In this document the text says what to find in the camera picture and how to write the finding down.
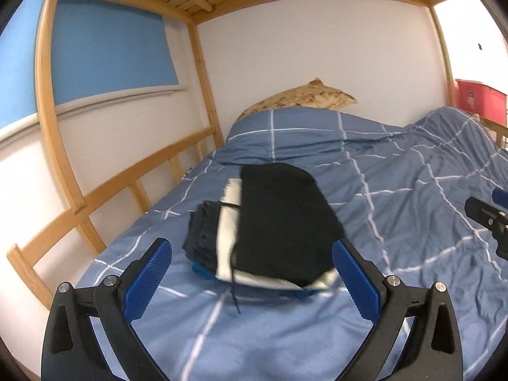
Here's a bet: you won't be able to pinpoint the wooden bunk bed frame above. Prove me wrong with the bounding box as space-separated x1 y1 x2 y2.
1 0 456 318

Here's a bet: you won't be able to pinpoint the white folded garment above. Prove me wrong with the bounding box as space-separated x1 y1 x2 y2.
214 178 340 291

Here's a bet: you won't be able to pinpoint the red plastic storage box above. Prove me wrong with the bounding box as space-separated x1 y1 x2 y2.
456 79 507 126

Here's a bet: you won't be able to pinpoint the beige patterned pillow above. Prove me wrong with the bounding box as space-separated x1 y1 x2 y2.
236 78 357 122

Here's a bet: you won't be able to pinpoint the blue window blind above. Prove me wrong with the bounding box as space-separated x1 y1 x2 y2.
1 0 178 127

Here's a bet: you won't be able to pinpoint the black pants with orange paw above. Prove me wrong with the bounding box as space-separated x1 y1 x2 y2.
229 163 346 287

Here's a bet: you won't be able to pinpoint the dark navy folded garment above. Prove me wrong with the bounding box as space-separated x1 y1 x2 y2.
183 200 221 273

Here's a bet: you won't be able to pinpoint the blue checked duvet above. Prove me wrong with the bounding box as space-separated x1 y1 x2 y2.
80 107 507 380

